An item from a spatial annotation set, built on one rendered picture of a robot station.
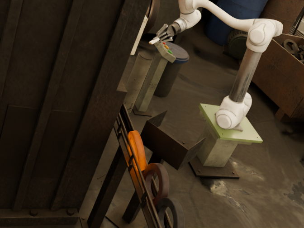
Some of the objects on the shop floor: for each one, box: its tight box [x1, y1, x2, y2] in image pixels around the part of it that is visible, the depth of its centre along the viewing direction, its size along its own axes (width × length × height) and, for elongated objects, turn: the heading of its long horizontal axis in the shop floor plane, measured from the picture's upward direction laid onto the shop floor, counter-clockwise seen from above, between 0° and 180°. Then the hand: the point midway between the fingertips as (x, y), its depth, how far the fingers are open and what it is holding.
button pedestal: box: [132, 42, 176, 117], centre depth 357 cm, size 16×24×62 cm, turn 171°
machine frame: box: [0, 0, 151, 227], centre depth 224 cm, size 73×108×176 cm
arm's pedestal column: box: [177, 125, 240, 179], centre depth 339 cm, size 40×40×31 cm
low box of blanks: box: [249, 33, 304, 122], centre depth 482 cm, size 93×73×66 cm
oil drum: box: [204, 0, 268, 47], centre depth 581 cm, size 59×59×89 cm
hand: (154, 40), depth 298 cm, fingers closed
